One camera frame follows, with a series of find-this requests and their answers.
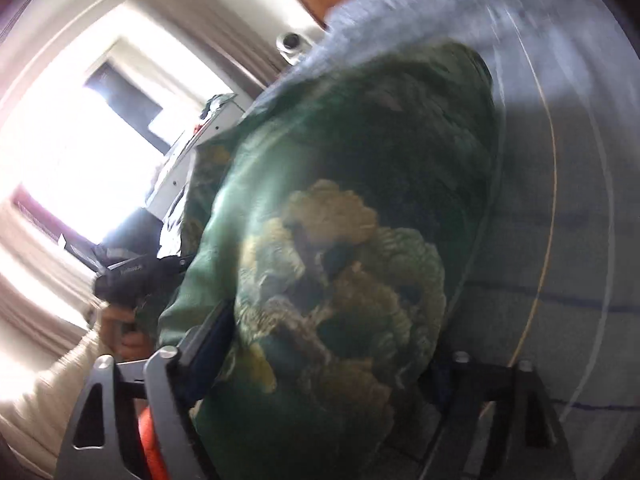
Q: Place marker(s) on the green floral garment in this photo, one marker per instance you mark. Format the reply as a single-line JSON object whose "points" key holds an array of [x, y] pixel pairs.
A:
{"points": [[325, 160]]}

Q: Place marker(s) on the blue checked bed cover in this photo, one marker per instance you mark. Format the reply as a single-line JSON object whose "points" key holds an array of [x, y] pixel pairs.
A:
{"points": [[550, 185]]}

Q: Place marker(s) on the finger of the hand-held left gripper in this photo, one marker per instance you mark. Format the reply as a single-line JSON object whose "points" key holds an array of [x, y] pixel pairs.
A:
{"points": [[177, 264]]}

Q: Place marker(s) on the beige curtain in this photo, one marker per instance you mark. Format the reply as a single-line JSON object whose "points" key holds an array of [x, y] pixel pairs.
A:
{"points": [[40, 300], [225, 35]]}

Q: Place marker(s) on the person's left hand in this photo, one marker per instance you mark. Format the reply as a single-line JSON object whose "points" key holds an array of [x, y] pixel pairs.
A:
{"points": [[130, 347]]}

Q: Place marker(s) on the window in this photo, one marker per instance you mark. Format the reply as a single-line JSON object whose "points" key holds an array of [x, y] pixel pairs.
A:
{"points": [[75, 125]]}

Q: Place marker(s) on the dark object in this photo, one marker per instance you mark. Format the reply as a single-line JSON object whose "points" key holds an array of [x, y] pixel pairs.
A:
{"points": [[130, 232]]}

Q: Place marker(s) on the white desk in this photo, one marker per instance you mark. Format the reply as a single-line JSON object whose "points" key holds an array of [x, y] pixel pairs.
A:
{"points": [[175, 180]]}

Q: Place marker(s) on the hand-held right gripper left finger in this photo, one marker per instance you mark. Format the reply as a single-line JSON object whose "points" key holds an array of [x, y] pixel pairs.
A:
{"points": [[212, 355]]}

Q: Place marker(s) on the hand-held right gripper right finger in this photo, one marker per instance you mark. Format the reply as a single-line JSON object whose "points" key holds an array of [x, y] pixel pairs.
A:
{"points": [[465, 385]]}

